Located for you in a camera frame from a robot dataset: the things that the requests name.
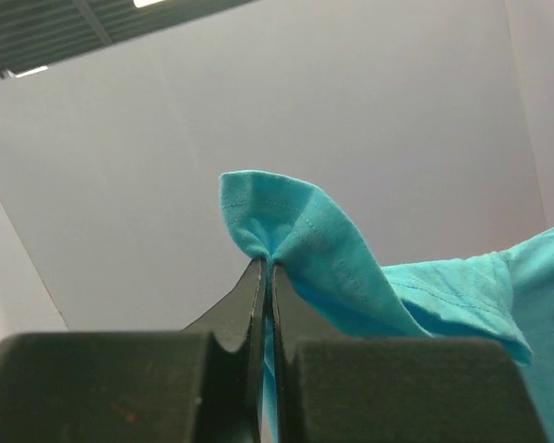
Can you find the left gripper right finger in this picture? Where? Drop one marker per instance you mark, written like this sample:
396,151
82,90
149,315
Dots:
331,387

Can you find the turquoise t shirt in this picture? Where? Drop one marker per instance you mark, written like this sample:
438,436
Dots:
507,295

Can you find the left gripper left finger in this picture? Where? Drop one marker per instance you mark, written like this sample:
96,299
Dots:
202,383

